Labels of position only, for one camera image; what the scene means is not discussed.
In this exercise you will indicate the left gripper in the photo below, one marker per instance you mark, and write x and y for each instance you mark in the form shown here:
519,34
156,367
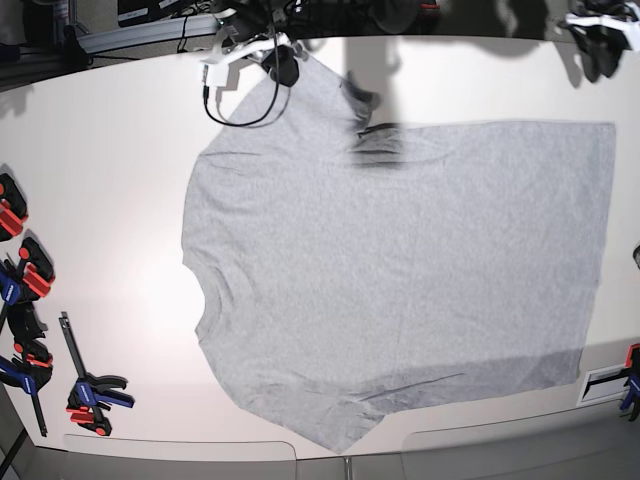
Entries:
603,30

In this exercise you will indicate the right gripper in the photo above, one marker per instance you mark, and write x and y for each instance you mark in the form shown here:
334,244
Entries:
250,32

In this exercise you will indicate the grey T-shirt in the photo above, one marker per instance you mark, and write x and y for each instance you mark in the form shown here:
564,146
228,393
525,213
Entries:
353,271

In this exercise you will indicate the dark object at right edge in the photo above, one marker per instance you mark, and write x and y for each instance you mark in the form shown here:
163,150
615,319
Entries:
636,256

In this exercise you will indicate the red black clamp top left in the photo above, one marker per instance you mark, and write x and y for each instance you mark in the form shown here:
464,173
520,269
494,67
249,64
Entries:
14,210

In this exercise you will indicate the blue red bar clamp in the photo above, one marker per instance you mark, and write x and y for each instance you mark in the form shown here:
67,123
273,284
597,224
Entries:
27,281

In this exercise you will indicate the blue clamp at right edge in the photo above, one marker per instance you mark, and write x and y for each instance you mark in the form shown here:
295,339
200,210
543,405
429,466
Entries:
630,373

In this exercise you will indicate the small blue bar clamp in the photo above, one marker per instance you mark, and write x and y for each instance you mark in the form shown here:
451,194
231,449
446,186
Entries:
92,396

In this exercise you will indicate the blue black bar clamp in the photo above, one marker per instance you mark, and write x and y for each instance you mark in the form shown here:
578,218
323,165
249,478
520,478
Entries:
30,369

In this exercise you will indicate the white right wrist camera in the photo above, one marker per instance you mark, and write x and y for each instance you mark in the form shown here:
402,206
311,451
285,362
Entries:
216,72

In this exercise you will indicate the aluminium frame rail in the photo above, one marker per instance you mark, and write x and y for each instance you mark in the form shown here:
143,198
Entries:
149,33

